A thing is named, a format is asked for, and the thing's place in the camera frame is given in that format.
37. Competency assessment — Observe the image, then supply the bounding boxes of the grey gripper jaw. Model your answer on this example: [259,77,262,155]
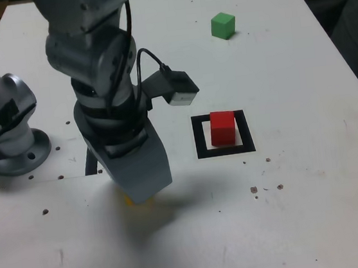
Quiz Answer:
[71,92,176,213]

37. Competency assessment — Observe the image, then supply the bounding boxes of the yellow cube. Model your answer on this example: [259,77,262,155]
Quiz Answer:
[121,188,157,210]

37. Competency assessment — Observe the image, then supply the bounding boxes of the red cube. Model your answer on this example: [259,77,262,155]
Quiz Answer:
[208,109,240,148]

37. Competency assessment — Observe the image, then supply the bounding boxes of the green cube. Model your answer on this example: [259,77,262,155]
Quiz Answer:
[209,10,238,42]

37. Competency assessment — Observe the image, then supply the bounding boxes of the black tape square outline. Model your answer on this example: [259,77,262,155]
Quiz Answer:
[190,109,257,160]

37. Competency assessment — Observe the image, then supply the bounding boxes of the black tape strip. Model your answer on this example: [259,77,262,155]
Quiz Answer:
[82,146,100,177]

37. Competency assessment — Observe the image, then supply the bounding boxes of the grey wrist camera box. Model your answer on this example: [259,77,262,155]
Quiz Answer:
[159,68,202,109]

